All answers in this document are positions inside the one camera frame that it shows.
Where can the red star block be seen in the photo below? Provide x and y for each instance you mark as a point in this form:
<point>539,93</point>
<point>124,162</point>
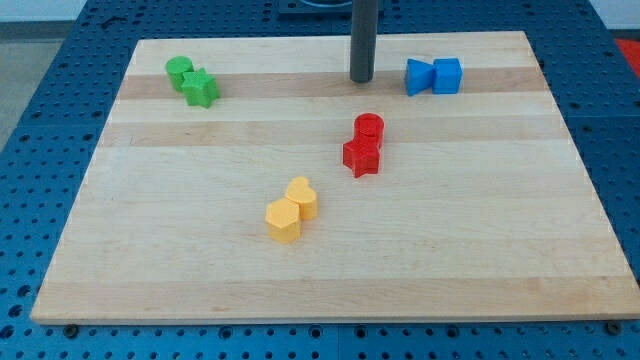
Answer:
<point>362,155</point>

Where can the red circle block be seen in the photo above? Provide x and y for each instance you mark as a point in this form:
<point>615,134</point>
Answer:
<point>369,127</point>

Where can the green star block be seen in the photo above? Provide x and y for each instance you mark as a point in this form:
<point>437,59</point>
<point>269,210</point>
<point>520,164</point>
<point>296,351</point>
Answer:
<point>200,88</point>

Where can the green circle block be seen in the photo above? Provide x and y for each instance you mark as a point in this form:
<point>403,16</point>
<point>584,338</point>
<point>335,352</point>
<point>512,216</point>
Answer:
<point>175,69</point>

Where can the yellow heart block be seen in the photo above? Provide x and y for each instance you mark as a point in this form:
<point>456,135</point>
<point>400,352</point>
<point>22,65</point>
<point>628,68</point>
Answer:
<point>300,192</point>

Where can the yellow hexagon block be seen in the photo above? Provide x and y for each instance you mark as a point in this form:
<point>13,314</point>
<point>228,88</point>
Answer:
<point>283,220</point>

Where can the blue triangle block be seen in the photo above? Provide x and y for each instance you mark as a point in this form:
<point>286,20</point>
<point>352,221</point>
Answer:
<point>419,76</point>

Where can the light wooden board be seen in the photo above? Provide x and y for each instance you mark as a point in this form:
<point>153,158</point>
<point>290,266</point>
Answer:
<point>482,209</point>

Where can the blue cube block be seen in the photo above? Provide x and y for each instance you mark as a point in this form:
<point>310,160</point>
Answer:
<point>448,76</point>

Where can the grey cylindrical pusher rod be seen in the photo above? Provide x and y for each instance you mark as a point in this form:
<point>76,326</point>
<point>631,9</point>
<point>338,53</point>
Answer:
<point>364,20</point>

